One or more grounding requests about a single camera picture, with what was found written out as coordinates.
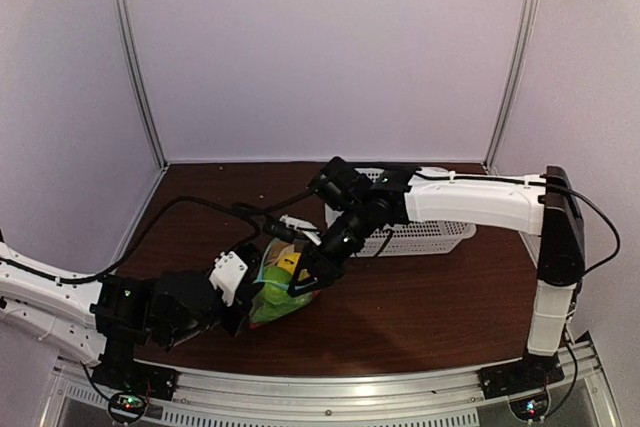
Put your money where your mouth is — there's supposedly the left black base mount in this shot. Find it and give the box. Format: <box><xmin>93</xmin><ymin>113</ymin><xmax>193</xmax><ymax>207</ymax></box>
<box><xmin>91</xmin><ymin>361</ymin><xmax>178</xmax><ymax>401</ymax></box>

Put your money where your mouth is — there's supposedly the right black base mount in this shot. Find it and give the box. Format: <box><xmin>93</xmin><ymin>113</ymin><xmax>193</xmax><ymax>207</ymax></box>
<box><xmin>478</xmin><ymin>348</ymin><xmax>565</xmax><ymax>400</ymax></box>

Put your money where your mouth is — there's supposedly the right aluminium frame post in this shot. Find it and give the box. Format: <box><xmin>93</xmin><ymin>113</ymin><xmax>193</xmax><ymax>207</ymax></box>
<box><xmin>483</xmin><ymin>0</ymin><xmax>540</xmax><ymax>173</ymax></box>

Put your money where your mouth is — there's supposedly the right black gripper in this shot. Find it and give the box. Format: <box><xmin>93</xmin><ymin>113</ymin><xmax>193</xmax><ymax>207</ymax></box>
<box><xmin>288</xmin><ymin>201</ymin><xmax>375</xmax><ymax>296</ymax></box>

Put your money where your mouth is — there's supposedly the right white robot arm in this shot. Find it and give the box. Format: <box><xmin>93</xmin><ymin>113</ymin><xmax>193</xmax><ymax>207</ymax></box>
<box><xmin>287</xmin><ymin>157</ymin><xmax>586</xmax><ymax>389</ymax></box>

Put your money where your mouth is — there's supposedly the left aluminium frame post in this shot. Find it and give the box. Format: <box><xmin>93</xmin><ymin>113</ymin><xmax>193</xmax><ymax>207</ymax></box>
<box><xmin>114</xmin><ymin>0</ymin><xmax>168</xmax><ymax>170</ymax></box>

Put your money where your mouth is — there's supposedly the right round circuit board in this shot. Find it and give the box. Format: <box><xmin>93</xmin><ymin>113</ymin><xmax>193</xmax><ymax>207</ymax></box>
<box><xmin>509</xmin><ymin>392</ymin><xmax>550</xmax><ymax>422</ymax></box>

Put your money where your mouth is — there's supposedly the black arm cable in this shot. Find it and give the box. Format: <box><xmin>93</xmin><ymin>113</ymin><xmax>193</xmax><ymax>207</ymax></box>
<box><xmin>564</xmin><ymin>186</ymin><xmax>621</xmax><ymax>398</ymax></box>
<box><xmin>0</xmin><ymin>195</ymin><xmax>261</xmax><ymax>288</ymax></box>

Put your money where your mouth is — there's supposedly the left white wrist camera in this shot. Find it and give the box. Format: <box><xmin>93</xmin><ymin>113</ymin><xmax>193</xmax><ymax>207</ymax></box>
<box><xmin>208</xmin><ymin>251</ymin><xmax>249</xmax><ymax>307</ymax></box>

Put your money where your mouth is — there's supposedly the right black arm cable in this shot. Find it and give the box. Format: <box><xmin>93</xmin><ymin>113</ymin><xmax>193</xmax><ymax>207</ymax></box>
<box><xmin>564</xmin><ymin>186</ymin><xmax>621</xmax><ymax>398</ymax></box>

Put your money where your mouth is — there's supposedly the green toy apple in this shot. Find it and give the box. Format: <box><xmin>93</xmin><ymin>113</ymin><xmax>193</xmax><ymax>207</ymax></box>
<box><xmin>250</xmin><ymin>266</ymin><xmax>315</xmax><ymax>324</ymax></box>

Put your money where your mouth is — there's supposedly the white perforated plastic basket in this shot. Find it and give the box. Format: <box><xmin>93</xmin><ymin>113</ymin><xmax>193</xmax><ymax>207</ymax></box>
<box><xmin>323</xmin><ymin>164</ymin><xmax>477</xmax><ymax>259</ymax></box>

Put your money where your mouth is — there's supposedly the aluminium frame post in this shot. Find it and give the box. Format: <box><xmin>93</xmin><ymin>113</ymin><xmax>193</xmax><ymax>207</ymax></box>
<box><xmin>114</xmin><ymin>0</ymin><xmax>168</xmax><ymax>170</ymax></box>
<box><xmin>483</xmin><ymin>0</ymin><xmax>540</xmax><ymax>173</ymax></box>

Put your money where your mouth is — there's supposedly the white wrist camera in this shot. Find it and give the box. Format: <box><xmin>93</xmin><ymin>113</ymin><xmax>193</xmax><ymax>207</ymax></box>
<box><xmin>262</xmin><ymin>215</ymin><xmax>321</xmax><ymax>246</ymax></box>
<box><xmin>208</xmin><ymin>251</ymin><xmax>249</xmax><ymax>307</ymax></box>

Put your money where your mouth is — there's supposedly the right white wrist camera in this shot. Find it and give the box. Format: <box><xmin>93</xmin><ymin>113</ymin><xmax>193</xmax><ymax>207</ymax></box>
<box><xmin>262</xmin><ymin>215</ymin><xmax>321</xmax><ymax>246</ymax></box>

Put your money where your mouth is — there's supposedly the round circuit board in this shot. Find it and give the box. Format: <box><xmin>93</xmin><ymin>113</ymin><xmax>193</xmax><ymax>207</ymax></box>
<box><xmin>509</xmin><ymin>392</ymin><xmax>550</xmax><ymax>422</ymax></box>
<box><xmin>107</xmin><ymin>392</ymin><xmax>148</xmax><ymax>422</ymax></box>

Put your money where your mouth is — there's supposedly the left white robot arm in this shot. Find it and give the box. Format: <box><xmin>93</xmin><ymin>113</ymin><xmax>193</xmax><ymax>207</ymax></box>
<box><xmin>1</xmin><ymin>244</ymin><xmax>261</xmax><ymax>391</ymax></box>

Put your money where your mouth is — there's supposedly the yellow toy lemon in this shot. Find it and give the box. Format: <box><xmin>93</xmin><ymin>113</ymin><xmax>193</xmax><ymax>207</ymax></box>
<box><xmin>276</xmin><ymin>252</ymin><xmax>301</xmax><ymax>276</ymax></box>

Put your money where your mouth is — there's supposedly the clear zip top bag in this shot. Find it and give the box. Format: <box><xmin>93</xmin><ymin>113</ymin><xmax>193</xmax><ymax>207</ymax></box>
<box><xmin>249</xmin><ymin>239</ymin><xmax>319</xmax><ymax>328</ymax></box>

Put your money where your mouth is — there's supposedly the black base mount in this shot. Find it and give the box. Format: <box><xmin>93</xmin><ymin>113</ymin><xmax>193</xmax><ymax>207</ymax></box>
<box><xmin>91</xmin><ymin>361</ymin><xmax>178</xmax><ymax>401</ymax></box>
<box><xmin>478</xmin><ymin>348</ymin><xmax>565</xmax><ymax>400</ymax></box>

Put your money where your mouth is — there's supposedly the left round circuit board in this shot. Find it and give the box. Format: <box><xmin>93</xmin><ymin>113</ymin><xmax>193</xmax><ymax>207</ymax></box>
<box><xmin>107</xmin><ymin>392</ymin><xmax>148</xmax><ymax>422</ymax></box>

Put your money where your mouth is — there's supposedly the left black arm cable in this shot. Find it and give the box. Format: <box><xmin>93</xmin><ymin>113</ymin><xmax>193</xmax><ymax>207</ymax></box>
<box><xmin>0</xmin><ymin>195</ymin><xmax>261</xmax><ymax>288</ymax></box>

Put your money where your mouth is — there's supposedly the front aluminium rail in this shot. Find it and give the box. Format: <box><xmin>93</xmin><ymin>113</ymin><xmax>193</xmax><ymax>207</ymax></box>
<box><xmin>39</xmin><ymin>331</ymin><xmax>621</xmax><ymax>427</ymax></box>

